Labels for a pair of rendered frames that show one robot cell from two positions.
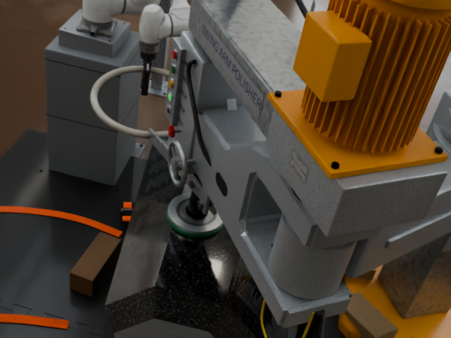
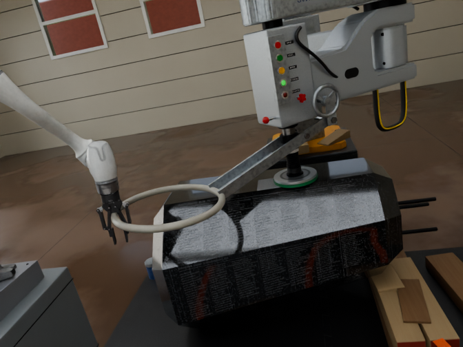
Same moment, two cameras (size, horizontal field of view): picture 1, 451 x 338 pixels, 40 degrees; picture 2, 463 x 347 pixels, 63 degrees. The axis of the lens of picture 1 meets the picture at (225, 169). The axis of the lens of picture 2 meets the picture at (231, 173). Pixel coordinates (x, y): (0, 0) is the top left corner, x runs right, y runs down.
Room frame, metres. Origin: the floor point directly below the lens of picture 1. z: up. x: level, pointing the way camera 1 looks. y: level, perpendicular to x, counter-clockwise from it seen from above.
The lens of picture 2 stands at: (1.76, 1.87, 1.50)
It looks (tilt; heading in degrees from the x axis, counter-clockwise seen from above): 19 degrees down; 277
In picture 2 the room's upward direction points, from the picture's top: 12 degrees counter-clockwise
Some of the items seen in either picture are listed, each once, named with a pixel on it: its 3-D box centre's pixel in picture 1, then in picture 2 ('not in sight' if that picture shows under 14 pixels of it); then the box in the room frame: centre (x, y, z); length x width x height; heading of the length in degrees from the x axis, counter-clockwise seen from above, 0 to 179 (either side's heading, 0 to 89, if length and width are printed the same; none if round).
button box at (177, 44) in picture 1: (176, 82); (279, 70); (1.69, 0.21, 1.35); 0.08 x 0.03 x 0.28; 29
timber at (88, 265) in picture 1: (96, 263); not in sight; (2.00, 0.53, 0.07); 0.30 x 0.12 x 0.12; 168
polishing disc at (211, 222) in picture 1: (196, 212); (295, 175); (1.68, 0.07, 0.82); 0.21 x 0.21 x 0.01
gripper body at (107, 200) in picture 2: (147, 58); (111, 202); (2.46, 0.44, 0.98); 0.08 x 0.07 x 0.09; 14
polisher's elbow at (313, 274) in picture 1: (312, 245); (386, 47); (1.11, -0.25, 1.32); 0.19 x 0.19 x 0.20
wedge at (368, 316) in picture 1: (366, 314); (333, 137); (1.37, -0.55, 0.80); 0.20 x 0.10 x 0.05; 35
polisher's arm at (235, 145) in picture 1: (260, 188); (349, 65); (1.33, -0.11, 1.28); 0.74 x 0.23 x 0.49; 29
